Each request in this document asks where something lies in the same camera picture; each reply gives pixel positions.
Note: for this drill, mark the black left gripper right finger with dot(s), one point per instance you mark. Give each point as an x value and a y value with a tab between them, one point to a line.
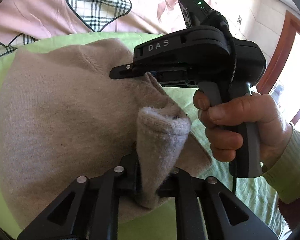
206	209

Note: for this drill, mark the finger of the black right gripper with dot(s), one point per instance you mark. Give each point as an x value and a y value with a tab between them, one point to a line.
126	71

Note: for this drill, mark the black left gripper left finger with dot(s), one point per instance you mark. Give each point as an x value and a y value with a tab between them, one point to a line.
89	207

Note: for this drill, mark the beige knitted sweater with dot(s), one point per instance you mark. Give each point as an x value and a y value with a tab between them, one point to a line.
62	116

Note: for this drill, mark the green ribbed sleeve forearm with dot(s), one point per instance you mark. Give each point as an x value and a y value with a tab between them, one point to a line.
284	177

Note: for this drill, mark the pink quilt with plaid hearts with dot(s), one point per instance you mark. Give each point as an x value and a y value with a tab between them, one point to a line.
26	21

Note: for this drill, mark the black camera box with led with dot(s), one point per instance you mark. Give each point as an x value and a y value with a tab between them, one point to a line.
195	12

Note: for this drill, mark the wooden door frame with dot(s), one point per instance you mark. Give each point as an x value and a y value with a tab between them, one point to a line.
282	77

